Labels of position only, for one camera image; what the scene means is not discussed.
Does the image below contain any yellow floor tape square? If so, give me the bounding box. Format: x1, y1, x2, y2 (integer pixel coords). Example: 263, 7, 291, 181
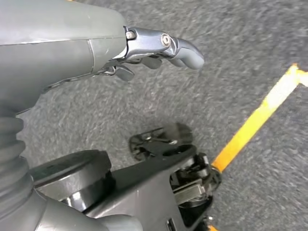
208, 64, 308, 231

